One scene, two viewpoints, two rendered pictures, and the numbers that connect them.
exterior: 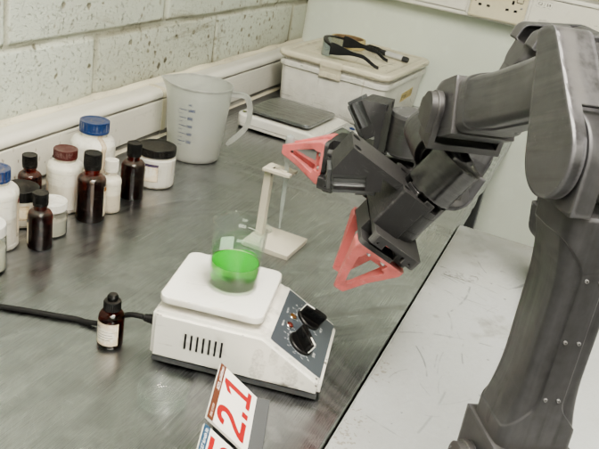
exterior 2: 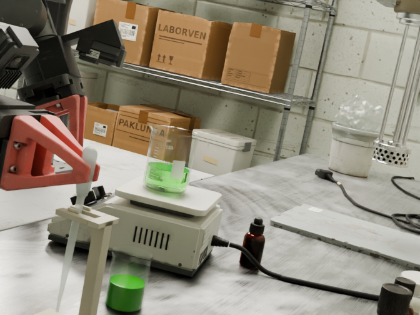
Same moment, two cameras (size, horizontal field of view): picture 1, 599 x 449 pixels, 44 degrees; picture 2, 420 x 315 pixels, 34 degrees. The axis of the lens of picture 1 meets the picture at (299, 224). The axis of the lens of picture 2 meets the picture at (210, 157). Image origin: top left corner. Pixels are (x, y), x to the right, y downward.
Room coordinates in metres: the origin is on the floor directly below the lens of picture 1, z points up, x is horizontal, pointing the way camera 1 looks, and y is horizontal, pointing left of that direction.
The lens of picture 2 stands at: (1.64, 0.18, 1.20)
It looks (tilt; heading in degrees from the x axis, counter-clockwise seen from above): 10 degrees down; 184
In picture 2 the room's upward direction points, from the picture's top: 11 degrees clockwise
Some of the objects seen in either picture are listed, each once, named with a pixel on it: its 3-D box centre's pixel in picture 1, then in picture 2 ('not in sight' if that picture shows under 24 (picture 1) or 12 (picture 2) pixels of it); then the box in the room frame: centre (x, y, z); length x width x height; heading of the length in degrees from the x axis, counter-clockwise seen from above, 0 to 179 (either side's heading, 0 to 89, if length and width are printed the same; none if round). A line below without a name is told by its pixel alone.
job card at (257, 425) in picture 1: (239, 408); not in sight; (0.62, 0.03, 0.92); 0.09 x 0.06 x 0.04; 1
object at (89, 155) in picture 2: not in sight; (84, 171); (1.06, 0.04, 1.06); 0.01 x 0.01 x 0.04; 71
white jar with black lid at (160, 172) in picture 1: (155, 164); not in sight; (1.22, 0.27, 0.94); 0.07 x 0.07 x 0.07
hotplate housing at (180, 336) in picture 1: (240, 322); (146, 221); (0.75, 0.05, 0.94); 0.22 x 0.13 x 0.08; 84
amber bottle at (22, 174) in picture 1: (29, 181); not in sight; (1.03, 0.42, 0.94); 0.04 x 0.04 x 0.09
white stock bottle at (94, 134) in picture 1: (93, 157); not in sight; (1.12, 0.35, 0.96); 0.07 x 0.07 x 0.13
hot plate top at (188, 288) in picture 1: (224, 285); (170, 194); (0.75, 0.07, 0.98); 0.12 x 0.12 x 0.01; 84
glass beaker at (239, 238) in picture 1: (238, 256); (167, 160); (0.75, 0.06, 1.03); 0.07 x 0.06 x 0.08; 74
